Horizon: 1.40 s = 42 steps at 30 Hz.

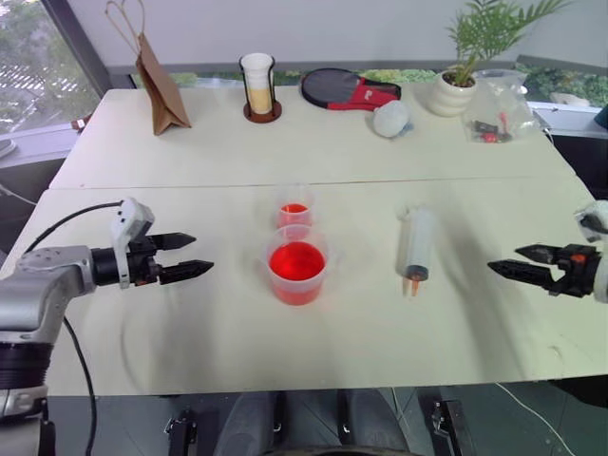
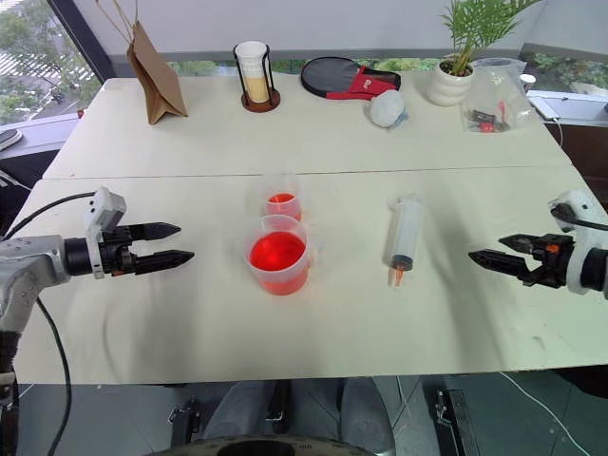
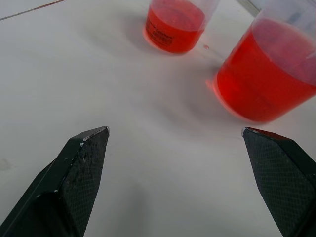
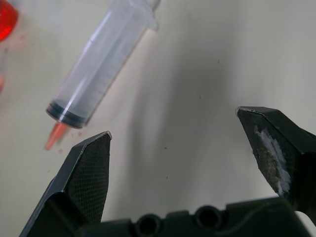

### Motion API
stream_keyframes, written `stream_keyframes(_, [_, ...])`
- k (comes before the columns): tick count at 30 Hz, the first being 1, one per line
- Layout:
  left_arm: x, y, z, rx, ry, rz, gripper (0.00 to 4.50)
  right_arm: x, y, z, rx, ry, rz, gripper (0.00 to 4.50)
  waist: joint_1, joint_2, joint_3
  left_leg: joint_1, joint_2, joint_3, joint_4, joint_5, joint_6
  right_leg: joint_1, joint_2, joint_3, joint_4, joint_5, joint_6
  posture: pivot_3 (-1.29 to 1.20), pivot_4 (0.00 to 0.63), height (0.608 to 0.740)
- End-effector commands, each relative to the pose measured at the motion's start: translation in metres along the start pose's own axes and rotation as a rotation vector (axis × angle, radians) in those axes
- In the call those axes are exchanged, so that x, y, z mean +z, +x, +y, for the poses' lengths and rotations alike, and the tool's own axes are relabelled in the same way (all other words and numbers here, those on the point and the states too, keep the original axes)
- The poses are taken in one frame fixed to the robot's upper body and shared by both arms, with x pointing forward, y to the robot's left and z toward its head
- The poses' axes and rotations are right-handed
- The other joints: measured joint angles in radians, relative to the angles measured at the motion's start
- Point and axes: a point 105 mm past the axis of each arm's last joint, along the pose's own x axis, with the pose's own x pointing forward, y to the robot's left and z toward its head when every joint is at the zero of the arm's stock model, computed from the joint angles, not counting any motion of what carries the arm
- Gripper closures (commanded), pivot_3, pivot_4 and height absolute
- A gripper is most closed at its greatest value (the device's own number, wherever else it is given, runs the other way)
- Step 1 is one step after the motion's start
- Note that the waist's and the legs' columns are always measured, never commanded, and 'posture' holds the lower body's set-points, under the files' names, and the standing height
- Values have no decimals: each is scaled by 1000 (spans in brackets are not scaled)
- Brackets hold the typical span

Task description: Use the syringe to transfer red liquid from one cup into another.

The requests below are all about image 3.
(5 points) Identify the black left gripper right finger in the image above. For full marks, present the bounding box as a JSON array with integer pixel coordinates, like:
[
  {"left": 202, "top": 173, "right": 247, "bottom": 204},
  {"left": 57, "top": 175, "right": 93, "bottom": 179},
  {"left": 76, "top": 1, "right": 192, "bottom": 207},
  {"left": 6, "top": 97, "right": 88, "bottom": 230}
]
[{"left": 241, "top": 127, "right": 316, "bottom": 237}]

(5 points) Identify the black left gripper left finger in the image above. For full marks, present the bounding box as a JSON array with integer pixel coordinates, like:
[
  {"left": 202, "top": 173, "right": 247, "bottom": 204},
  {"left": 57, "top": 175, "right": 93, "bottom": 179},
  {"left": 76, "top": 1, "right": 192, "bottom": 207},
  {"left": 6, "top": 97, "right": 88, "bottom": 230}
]
[{"left": 0, "top": 126, "right": 111, "bottom": 237}]

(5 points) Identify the large clear beaker red liquid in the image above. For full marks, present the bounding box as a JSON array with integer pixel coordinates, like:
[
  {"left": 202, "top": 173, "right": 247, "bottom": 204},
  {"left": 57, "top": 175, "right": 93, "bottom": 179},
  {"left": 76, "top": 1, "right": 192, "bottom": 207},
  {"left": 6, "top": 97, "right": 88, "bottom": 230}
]
[{"left": 206, "top": 4, "right": 316, "bottom": 124}]

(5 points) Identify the small clear beaker red liquid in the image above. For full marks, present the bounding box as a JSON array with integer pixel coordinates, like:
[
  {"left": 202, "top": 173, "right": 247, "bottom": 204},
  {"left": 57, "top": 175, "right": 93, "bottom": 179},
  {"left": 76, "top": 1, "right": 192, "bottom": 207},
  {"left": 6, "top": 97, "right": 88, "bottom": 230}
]
[{"left": 142, "top": 0, "right": 221, "bottom": 55}]

